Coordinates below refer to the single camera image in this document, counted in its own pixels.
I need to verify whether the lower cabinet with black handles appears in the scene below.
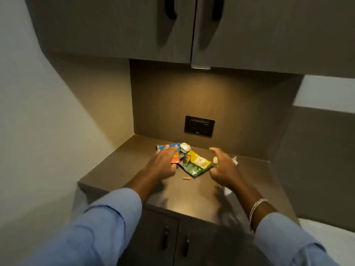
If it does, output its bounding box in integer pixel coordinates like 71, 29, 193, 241
77, 134, 300, 228

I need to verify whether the person's right hand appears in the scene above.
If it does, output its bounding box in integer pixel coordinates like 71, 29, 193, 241
208, 147, 243, 189

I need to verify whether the brown upper cabinet door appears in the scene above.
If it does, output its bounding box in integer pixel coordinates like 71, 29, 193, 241
191, 0, 355, 78
24, 0, 198, 64

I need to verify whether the silver chain bracelet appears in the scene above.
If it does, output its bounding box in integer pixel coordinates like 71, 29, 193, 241
248, 198, 269, 232

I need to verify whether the black upper cabinet handle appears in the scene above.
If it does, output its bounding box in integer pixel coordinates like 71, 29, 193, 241
165, 0, 178, 20
212, 0, 224, 21

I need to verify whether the brown cabinet door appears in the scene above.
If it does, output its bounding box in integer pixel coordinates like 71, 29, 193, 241
173, 218, 267, 266
126, 207, 179, 266
24, 0, 198, 64
191, 0, 355, 78

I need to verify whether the brown lower cabinet door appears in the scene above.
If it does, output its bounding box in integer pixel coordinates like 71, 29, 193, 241
173, 218, 267, 266
126, 207, 179, 266

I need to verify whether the black wall outlet panel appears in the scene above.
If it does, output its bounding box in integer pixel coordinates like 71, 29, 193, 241
184, 115, 215, 137

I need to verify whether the person's left hand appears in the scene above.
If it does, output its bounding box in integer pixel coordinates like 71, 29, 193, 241
144, 144, 180, 181

